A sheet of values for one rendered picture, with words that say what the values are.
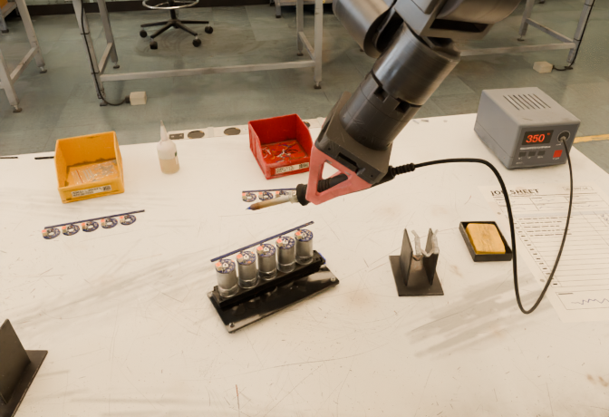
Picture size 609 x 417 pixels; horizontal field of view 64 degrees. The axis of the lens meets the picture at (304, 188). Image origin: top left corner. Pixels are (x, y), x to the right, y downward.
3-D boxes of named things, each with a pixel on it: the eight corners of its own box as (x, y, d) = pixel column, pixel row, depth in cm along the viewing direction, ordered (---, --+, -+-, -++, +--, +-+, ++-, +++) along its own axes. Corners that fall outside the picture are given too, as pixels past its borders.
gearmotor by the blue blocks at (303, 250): (315, 265, 67) (316, 237, 64) (300, 271, 66) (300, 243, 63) (306, 254, 68) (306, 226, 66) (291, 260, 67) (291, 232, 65)
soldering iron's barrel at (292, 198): (252, 217, 55) (302, 204, 53) (246, 206, 55) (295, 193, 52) (256, 208, 56) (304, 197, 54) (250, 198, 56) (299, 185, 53)
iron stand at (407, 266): (391, 300, 68) (407, 290, 59) (387, 239, 71) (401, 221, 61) (435, 299, 68) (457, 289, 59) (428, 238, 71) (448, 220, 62)
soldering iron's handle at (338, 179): (302, 210, 52) (417, 183, 47) (293, 192, 51) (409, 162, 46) (307, 198, 54) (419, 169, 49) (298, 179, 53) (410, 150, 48)
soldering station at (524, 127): (565, 168, 89) (583, 121, 84) (506, 172, 88) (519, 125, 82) (524, 129, 101) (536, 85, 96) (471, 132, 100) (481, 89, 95)
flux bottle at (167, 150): (183, 167, 89) (175, 118, 84) (171, 176, 87) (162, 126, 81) (169, 162, 91) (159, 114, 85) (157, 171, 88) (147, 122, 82)
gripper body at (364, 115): (314, 150, 43) (359, 86, 39) (335, 102, 51) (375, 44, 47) (374, 189, 44) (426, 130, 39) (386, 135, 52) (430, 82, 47)
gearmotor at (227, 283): (241, 296, 62) (238, 267, 59) (224, 304, 61) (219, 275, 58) (234, 284, 64) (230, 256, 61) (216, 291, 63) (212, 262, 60)
